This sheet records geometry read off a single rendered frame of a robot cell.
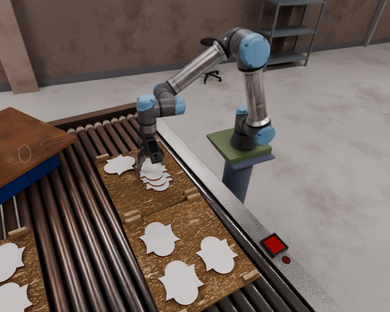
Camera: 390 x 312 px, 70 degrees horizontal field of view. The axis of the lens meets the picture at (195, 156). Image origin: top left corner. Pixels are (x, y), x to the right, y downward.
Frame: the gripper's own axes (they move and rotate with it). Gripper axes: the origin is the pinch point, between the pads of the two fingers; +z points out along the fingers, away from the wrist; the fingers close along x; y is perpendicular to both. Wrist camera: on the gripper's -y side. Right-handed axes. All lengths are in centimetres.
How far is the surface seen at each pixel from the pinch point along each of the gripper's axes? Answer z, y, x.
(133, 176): 2.9, 0.7, 8.5
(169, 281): 2, -52, 11
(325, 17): 29, 323, -442
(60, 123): 1, 55, 35
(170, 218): 3.0, -28.1, 1.2
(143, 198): 2.9, -13.7, 8.1
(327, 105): 95, 142, -297
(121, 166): 1.9, 8.2, 12.0
